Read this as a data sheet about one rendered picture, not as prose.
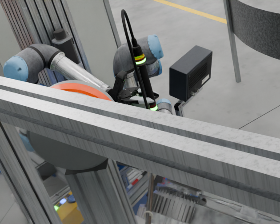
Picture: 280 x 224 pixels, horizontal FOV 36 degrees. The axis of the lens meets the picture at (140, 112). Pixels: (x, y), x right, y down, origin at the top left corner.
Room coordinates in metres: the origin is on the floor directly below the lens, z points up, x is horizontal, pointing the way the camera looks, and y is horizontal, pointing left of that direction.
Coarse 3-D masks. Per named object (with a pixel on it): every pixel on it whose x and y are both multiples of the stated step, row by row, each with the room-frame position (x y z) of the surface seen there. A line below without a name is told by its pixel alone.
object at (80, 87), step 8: (72, 80) 0.68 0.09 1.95; (80, 80) 0.68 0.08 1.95; (56, 88) 0.66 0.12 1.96; (64, 88) 0.65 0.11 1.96; (72, 88) 0.65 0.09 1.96; (80, 88) 0.65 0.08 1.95; (88, 88) 0.65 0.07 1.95; (96, 88) 0.67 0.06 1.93; (96, 96) 0.64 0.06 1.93; (104, 96) 0.65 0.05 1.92
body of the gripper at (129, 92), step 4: (124, 88) 1.46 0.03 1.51; (128, 88) 1.44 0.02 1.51; (132, 88) 1.43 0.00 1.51; (108, 92) 1.46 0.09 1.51; (120, 92) 1.43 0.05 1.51; (124, 92) 1.42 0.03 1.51; (128, 92) 1.41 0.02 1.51; (132, 92) 1.41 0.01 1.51; (120, 96) 1.40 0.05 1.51; (124, 96) 1.39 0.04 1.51; (128, 96) 1.39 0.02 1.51; (132, 96) 1.40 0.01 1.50; (116, 100) 1.43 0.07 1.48; (120, 100) 1.40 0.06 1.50; (128, 104) 1.39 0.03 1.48; (132, 104) 1.40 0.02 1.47
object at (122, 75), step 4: (120, 72) 1.43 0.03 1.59; (124, 72) 1.43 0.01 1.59; (116, 76) 1.41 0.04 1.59; (120, 76) 1.41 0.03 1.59; (124, 76) 1.42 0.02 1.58; (116, 80) 1.41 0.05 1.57; (120, 80) 1.40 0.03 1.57; (124, 80) 1.42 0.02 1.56; (116, 84) 1.42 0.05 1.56; (120, 84) 1.41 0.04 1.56; (116, 88) 1.42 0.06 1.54; (120, 88) 1.43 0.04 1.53; (112, 92) 1.43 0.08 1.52; (116, 92) 1.42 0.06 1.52; (112, 96) 1.43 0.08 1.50; (116, 96) 1.43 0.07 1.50
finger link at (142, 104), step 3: (135, 96) 1.38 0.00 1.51; (138, 96) 1.37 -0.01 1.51; (132, 99) 1.36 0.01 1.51; (135, 99) 1.36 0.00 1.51; (138, 99) 1.35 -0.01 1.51; (141, 99) 1.34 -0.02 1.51; (147, 99) 1.34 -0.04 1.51; (150, 99) 1.33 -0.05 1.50; (141, 102) 1.34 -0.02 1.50; (147, 102) 1.33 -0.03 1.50; (150, 102) 1.33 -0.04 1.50; (135, 105) 1.37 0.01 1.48; (138, 105) 1.36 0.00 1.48; (141, 105) 1.35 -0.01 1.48; (144, 105) 1.34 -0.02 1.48
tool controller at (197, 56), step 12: (192, 48) 2.17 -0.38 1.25; (204, 48) 2.16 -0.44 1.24; (180, 60) 2.08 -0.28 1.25; (192, 60) 2.06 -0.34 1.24; (204, 60) 2.07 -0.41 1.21; (180, 72) 1.98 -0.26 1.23; (192, 72) 1.99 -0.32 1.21; (204, 72) 2.09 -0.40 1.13; (180, 84) 2.00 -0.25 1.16; (192, 84) 2.01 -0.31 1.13; (180, 96) 2.01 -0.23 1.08
